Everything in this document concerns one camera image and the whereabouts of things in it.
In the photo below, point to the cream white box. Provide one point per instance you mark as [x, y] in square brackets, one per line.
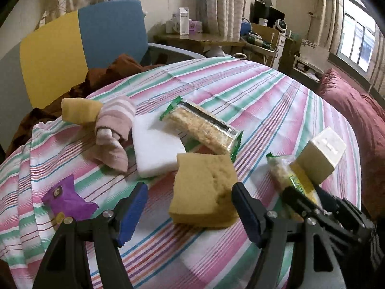
[321, 153]

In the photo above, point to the barred window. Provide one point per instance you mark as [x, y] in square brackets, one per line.
[358, 36]

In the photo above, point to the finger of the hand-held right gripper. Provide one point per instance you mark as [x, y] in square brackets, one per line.
[329, 201]
[300, 203]

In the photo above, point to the grey yellow blue armchair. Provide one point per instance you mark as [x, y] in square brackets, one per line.
[51, 60]

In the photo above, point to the black monitor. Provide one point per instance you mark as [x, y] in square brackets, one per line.
[267, 13]

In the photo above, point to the pink tissue box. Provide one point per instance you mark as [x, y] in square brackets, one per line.
[195, 26]

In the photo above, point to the pink striped towel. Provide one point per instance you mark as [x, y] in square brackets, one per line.
[114, 120]

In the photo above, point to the brown cardboard box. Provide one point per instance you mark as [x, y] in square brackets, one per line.
[264, 31]

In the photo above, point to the wooden desk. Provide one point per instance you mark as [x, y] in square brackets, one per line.
[204, 39]

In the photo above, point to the green cereal bar packet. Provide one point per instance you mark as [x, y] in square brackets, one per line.
[281, 174]
[201, 126]

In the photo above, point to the large yellow sponge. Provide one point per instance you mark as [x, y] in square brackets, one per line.
[201, 186]

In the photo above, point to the small white fan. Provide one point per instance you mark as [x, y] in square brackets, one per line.
[281, 25]

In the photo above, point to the white jar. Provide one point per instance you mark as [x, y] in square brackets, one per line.
[172, 26]

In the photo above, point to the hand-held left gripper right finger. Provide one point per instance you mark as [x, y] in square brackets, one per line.
[248, 213]

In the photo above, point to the tall white carton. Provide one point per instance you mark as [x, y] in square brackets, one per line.
[184, 21]

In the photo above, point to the pink green striped tablecloth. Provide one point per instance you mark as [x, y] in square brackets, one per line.
[240, 90]

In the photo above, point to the white foam block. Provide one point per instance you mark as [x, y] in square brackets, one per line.
[156, 153]

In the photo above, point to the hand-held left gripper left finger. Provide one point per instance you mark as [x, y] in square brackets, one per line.
[132, 213]

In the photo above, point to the purple snack packet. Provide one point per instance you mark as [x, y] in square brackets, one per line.
[69, 201]

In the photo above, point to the brown blanket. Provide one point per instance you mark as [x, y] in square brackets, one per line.
[126, 66]

